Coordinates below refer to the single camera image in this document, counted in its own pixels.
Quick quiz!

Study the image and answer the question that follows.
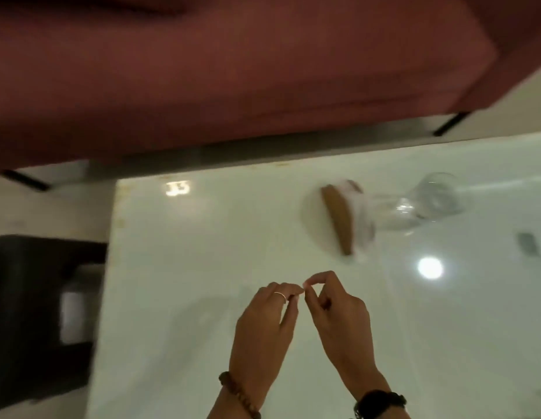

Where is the person's right hand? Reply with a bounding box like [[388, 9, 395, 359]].
[[302, 270, 391, 400]]

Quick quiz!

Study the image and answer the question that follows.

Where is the person's left hand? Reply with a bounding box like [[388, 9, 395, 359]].
[[229, 282, 305, 404]]

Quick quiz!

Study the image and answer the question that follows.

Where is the single white paper napkin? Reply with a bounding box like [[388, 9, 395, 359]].
[[338, 180, 378, 262]]

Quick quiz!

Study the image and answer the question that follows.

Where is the brown napkin holder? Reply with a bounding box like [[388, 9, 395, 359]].
[[321, 180, 365, 257]]

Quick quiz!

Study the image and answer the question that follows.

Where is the clear drinking glass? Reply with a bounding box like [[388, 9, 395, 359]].
[[375, 172, 468, 234]]

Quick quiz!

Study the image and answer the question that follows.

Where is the person's right forearm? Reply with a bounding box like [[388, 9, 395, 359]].
[[362, 403, 411, 419]]

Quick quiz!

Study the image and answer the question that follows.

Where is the white glossy table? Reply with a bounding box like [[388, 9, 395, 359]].
[[85, 131, 541, 419]]

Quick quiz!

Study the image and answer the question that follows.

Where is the black braided wristband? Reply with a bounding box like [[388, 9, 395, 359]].
[[353, 389, 407, 419]]

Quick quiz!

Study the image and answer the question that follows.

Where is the black plastic stool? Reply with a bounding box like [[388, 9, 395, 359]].
[[0, 234, 109, 404]]

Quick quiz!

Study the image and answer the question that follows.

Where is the red fabric sofa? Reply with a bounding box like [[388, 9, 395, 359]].
[[0, 0, 541, 193]]

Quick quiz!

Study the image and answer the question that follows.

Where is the brown beaded bracelet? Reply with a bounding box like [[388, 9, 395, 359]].
[[218, 371, 262, 419]]

